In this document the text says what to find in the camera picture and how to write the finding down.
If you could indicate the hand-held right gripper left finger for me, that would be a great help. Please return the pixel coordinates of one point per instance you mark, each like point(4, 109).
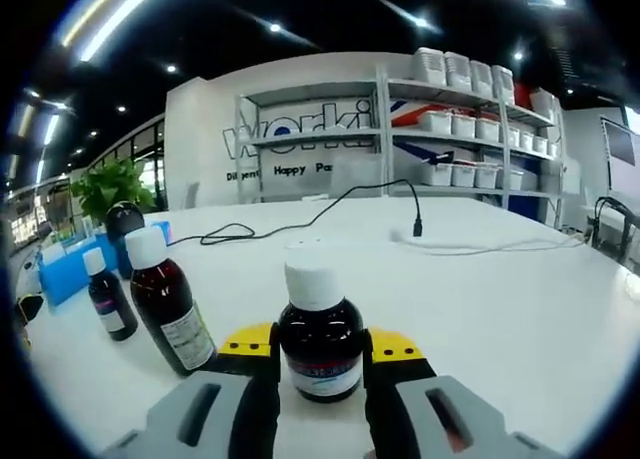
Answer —
point(200, 419)

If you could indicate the small blue white carton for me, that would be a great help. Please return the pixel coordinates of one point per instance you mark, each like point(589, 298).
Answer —
point(160, 231)

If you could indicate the group of white storage boxes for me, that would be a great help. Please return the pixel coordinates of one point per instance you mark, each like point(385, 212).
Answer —
point(462, 126)

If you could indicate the person's right hand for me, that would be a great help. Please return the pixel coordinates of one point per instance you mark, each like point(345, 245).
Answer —
point(371, 455)

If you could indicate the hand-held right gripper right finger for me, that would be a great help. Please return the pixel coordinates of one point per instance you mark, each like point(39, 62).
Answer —
point(450, 419)

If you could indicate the small brown medicine bottle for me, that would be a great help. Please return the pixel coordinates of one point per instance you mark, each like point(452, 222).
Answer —
point(320, 339)

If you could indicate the black round barcode scanner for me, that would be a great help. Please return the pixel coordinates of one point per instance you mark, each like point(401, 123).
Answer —
point(122, 219)

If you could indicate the tall green-label medicine bottle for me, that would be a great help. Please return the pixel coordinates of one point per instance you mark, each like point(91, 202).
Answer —
point(160, 299)

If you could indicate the green potted plant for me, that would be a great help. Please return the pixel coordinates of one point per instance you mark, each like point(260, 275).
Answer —
point(115, 189)

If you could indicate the small display screen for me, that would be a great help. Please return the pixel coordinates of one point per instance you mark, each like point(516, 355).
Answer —
point(619, 141)

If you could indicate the wide brown medicine bottle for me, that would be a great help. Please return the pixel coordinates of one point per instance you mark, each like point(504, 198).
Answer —
point(112, 304)

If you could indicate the black stand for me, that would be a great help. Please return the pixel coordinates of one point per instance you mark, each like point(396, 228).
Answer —
point(607, 219)

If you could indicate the blue plastic bin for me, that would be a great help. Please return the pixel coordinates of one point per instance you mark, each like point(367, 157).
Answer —
point(65, 279)

